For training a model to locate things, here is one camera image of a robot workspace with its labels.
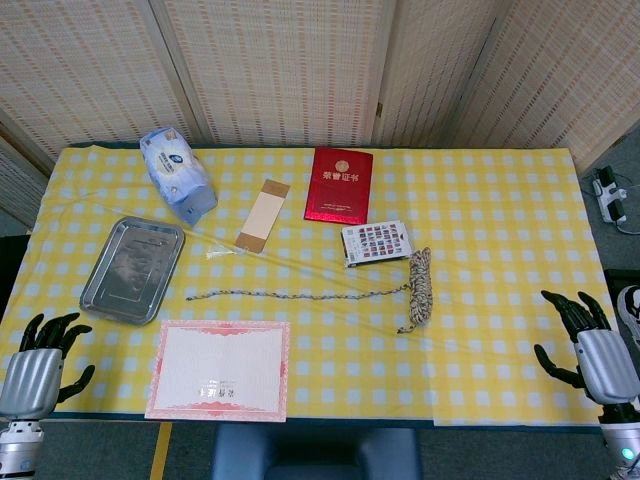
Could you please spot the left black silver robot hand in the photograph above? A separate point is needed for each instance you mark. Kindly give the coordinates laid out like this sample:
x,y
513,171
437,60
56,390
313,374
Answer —
x,y
32,380

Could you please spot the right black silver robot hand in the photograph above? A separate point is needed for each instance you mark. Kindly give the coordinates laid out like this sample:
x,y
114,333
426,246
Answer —
x,y
605,365

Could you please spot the white black sneaker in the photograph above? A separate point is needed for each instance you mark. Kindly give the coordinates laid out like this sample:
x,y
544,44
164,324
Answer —
x,y
631,315

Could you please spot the black bulky object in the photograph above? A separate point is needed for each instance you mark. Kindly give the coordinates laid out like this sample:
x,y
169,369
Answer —
x,y
12,270

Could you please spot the silver metal tray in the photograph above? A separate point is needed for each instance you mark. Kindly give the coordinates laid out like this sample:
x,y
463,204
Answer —
x,y
132,270

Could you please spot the white power strip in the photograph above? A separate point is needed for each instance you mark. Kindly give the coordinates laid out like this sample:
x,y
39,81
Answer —
x,y
607,197

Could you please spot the yellow white checked tablecloth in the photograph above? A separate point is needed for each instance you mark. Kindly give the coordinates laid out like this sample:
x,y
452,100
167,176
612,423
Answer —
x,y
500,225

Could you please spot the certificate paper with pink border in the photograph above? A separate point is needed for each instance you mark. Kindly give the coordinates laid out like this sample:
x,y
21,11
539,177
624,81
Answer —
x,y
220,360

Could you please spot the blue tissue pack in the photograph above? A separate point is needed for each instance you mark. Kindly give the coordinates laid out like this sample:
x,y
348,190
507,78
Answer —
x,y
175,175

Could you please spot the white box with colourful squares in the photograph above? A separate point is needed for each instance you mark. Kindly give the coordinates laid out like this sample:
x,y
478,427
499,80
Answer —
x,y
377,242

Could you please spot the beige bookmark with tassel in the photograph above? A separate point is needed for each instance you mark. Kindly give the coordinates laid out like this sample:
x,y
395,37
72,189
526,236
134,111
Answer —
x,y
262,215

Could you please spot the dark blue seat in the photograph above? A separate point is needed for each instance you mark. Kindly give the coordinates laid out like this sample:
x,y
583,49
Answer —
x,y
315,452

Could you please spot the woven beige screen panel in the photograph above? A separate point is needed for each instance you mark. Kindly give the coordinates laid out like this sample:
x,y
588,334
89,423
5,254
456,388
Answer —
x,y
85,75
565,75
275,70
430,75

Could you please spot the red certificate folder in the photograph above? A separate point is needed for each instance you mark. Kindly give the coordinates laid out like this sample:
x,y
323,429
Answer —
x,y
340,185

